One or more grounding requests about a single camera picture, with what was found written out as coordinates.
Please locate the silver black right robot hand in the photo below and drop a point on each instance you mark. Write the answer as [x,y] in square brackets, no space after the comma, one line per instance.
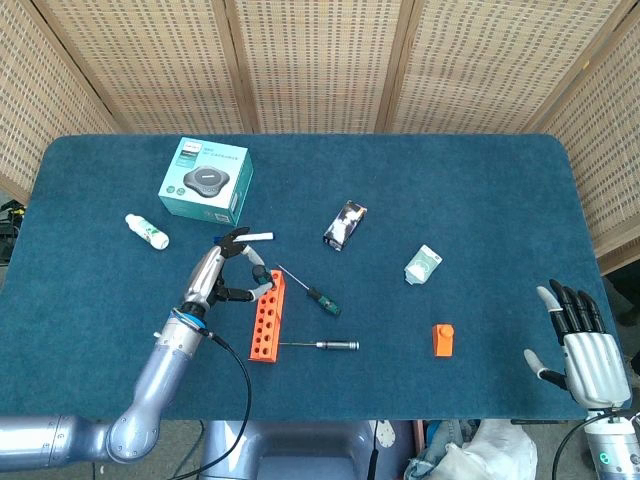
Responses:
[595,365]

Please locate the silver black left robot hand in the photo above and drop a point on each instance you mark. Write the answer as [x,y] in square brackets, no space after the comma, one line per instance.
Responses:
[202,277]

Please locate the large green black screwdriver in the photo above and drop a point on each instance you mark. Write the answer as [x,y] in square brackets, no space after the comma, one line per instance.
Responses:
[259,272]

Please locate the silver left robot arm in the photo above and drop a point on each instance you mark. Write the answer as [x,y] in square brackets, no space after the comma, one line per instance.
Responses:
[160,360]

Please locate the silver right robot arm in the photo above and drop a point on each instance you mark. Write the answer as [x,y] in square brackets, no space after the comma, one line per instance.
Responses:
[615,445]

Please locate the small green black screwdriver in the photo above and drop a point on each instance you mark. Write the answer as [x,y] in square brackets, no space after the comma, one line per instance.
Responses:
[327,304]

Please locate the silver metal precision screwdriver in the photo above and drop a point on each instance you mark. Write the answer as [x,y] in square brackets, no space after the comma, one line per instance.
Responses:
[340,345]

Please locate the blue capped whiteboard marker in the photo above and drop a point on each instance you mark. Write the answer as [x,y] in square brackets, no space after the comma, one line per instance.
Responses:
[260,236]

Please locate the orange plastic tool rack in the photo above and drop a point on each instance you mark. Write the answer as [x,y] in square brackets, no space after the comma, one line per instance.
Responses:
[265,330]

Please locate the teal speakerphone retail box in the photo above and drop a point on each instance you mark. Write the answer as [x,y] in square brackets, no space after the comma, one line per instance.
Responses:
[200,180]

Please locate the white plastic bag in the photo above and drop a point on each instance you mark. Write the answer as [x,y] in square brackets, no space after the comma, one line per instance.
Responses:
[495,450]

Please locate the small black carton box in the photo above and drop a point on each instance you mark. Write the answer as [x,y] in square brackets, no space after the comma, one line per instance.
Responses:
[345,222]

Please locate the orange plastic bottle-shaped block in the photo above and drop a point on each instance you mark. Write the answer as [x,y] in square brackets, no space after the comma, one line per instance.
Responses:
[443,342]

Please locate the blue denim cloth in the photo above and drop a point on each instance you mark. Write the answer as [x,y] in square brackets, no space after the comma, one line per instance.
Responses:
[435,445]

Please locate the silver blue robot torso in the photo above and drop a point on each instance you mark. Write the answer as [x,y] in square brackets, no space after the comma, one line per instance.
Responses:
[300,450]

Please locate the white tissue packet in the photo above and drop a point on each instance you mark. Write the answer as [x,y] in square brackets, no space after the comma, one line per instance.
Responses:
[422,265]

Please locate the blue table cloth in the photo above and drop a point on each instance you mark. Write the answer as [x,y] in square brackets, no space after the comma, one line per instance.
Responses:
[450,200]

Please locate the white perforated plate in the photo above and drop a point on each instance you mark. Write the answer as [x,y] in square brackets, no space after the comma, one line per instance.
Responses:
[385,434]

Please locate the woven wooden folding screen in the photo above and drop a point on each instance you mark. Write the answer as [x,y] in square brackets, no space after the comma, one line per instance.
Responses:
[325,60]

